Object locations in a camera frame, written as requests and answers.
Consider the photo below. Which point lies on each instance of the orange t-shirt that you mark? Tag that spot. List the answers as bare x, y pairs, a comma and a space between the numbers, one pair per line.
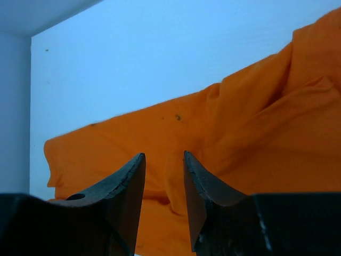
273, 126

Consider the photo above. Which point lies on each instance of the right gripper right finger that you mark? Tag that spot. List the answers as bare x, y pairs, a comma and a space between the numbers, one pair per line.
225, 221

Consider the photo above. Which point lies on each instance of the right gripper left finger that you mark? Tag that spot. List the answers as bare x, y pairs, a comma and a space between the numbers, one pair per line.
100, 220

